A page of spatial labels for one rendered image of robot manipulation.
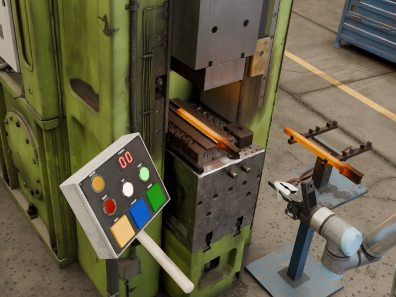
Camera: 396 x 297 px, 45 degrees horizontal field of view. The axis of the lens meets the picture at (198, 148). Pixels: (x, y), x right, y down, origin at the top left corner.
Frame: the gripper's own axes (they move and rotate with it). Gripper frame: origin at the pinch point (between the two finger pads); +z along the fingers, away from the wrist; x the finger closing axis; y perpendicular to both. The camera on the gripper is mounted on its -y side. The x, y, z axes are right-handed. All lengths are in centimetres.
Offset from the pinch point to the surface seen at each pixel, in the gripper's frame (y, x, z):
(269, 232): 100, 65, 48
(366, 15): 54, 361, 203
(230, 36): -47, -2, 33
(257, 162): 14.0, 17.7, 27.0
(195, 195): 18.7, -16.0, 28.0
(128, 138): -19, -48, 30
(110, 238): -2, -67, 7
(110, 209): -8, -64, 12
